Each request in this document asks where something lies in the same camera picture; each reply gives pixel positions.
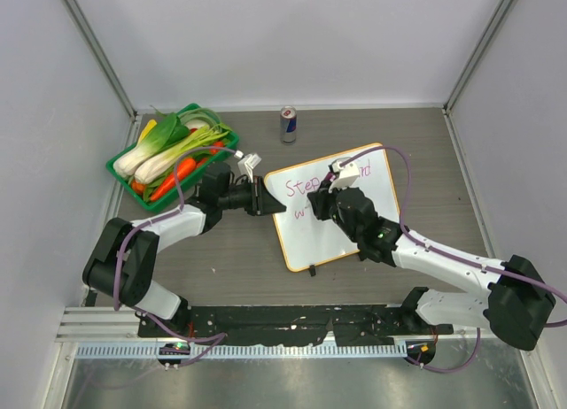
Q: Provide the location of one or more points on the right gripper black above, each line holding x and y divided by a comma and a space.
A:
320, 199

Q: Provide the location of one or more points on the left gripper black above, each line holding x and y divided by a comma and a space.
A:
261, 202

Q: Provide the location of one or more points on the white marker with magenta cap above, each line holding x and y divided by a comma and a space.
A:
328, 179

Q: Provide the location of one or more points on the whiteboard with orange frame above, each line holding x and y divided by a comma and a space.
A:
315, 228

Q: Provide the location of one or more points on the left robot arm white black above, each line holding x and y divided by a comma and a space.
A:
123, 260

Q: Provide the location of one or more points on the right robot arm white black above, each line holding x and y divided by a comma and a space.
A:
507, 297

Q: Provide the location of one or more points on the red tomato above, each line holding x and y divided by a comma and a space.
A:
217, 147

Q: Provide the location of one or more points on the orange carrot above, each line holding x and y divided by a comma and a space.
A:
185, 168

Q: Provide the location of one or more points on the silver blue drink can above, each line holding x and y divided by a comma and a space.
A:
288, 124

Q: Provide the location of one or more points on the bok choy left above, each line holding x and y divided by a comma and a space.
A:
165, 134

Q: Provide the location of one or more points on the bok choy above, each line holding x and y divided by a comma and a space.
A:
165, 134
153, 167

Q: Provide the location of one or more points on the bok choy right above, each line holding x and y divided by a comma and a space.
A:
153, 167

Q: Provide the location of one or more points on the yellow vegetable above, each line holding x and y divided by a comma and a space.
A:
147, 129

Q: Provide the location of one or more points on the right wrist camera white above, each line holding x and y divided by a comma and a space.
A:
344, 172

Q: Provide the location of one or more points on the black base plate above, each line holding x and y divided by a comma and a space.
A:
302, 325

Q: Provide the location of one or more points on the white slotted cable duct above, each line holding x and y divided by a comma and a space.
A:
166, 351

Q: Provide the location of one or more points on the aluminium rail left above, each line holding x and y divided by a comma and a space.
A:
97, 324

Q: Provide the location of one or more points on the aluminium frame post right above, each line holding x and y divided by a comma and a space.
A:
489, 33

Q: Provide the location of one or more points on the aluminium frame post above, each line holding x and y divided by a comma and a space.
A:
489, 33
88, 34

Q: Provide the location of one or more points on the aluminium frame post left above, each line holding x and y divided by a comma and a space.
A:
88, 34

